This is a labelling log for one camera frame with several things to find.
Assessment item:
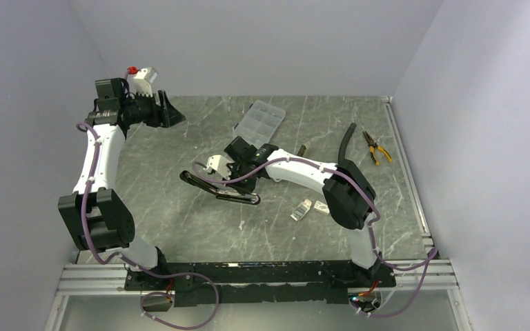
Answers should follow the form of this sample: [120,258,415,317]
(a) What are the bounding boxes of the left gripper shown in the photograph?
[121,89,185,128]

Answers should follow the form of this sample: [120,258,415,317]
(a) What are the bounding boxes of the staple tray with staples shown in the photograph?
[290,199,312,221]

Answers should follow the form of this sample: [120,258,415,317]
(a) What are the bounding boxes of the white staple box sleeve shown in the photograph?
[314,201,330,216]

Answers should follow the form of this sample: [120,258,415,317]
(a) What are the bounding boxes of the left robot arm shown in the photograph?
[58,68,185,290]

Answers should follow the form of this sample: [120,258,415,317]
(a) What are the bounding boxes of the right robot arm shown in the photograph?
[224,137,382,286]

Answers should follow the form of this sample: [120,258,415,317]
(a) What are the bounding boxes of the clear plastic organizer box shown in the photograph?
[233,100,286,148]

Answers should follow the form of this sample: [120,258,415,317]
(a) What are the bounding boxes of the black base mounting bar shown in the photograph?
[124,260,396,308]

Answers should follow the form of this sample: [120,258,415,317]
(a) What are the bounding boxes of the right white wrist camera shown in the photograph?
[206,154,233,180]

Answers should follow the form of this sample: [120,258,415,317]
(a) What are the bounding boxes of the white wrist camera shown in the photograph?
[206,154,233,180]
[125,66,158,97]

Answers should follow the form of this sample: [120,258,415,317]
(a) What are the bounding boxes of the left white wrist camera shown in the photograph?
[125,66,158,97]

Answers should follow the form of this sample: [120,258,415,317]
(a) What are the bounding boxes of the black rubber hose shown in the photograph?
[337,122,357,166]

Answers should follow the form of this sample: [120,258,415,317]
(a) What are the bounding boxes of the yellow handled pliers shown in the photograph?
[362,131,393,166]

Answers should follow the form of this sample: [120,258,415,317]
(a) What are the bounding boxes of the aluminium extrusion rail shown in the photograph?
[56,260,460,296]

